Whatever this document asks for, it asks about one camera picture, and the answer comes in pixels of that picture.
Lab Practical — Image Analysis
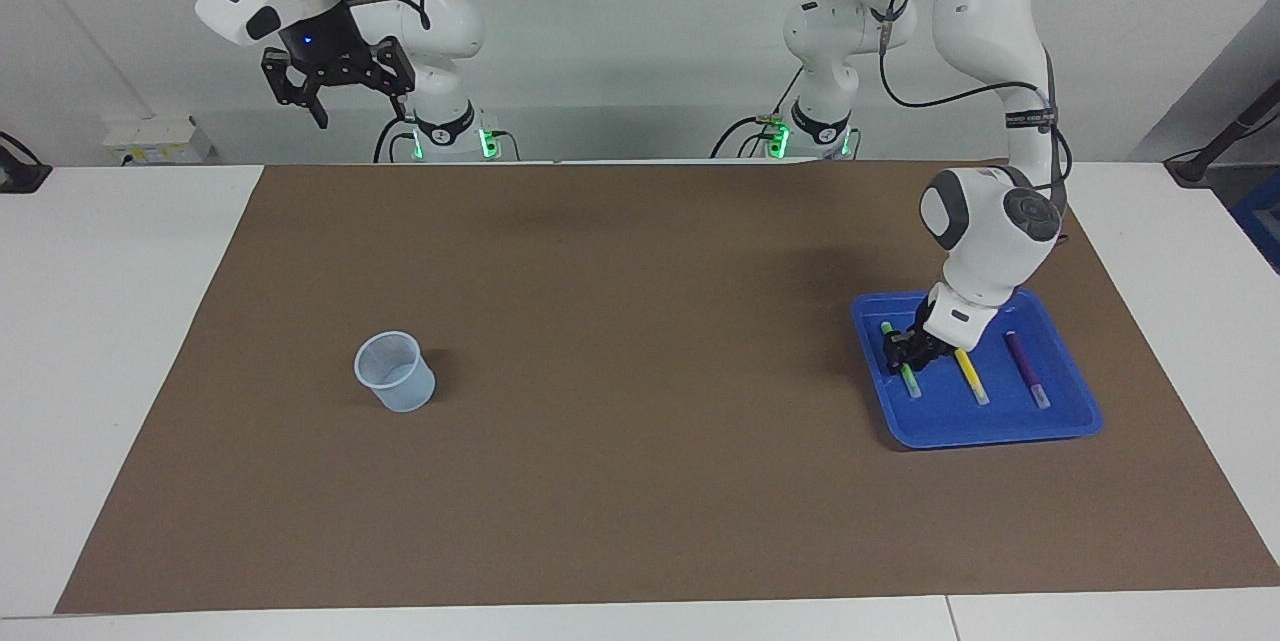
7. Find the brown table mat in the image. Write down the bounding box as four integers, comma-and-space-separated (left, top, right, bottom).
55, 159, 1280, 615

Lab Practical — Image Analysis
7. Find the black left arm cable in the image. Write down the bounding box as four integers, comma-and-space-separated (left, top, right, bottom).
860, 0, 1073, 252

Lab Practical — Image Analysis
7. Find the purple marker pen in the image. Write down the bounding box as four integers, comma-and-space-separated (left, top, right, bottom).
1004, 330, 1052, 411

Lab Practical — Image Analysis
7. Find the blue storage box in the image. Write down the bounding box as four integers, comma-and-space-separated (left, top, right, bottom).
1230, 171, 1280, 274

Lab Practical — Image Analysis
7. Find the white power strip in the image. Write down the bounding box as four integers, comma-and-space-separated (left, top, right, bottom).
103, 116, 216, 167

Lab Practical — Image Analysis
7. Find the green marker pen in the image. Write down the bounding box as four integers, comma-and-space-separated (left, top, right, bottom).
880, 321, 923, 400

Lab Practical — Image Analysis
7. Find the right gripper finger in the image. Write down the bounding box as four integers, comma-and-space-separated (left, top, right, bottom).
365, 37, 417, 120
262, 48, 329, 130

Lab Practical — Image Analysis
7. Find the blue plastic tray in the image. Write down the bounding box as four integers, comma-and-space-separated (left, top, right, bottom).
851, 288, 1104, 450

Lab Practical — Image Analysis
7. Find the thin black base cable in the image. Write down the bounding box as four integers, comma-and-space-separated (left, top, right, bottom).
770, 66, 806, 122

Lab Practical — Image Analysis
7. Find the translucent plastic cup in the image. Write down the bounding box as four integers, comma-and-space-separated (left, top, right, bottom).
354, 331, 437, 413

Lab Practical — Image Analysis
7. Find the black stand pole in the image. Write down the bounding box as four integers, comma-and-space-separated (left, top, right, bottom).
1165, 81, 1280, 187

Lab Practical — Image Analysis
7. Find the black clamp base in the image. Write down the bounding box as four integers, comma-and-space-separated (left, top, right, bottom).
0, 131, 53, 194

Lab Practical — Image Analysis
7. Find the yellow marker pen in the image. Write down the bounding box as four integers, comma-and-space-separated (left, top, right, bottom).
952, 349, 991, 407

